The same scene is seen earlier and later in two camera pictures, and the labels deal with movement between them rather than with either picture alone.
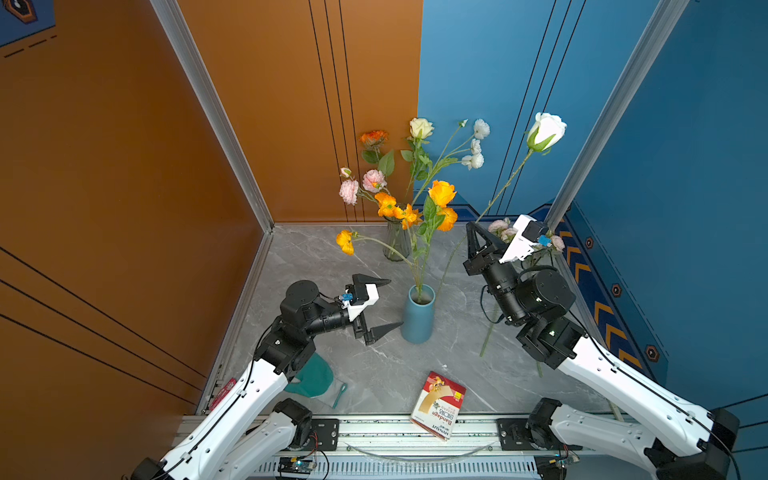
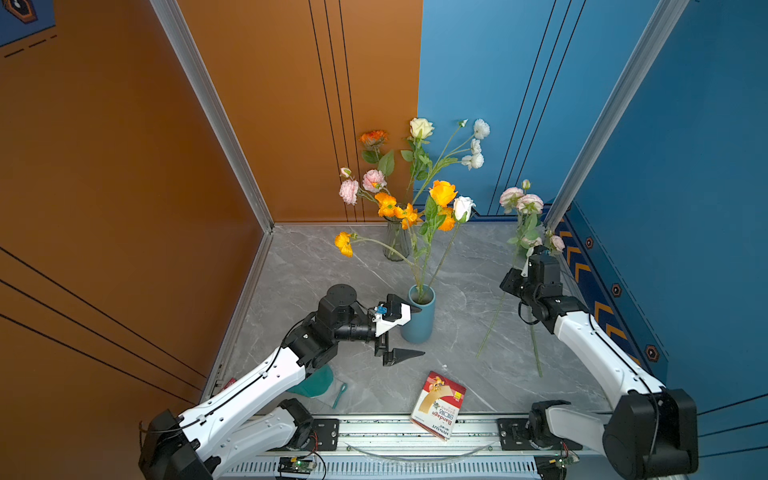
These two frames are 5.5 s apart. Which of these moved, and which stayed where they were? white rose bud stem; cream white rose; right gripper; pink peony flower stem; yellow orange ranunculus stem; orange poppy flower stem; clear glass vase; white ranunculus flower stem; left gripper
Moved: left gripper; right gripper; white rose bud stem
Stayed: pink peony flower stem; orange poppy flower stem; cream white rose; white ranunculus flower stem; clear glass vase; yellow orange ranunculus stem
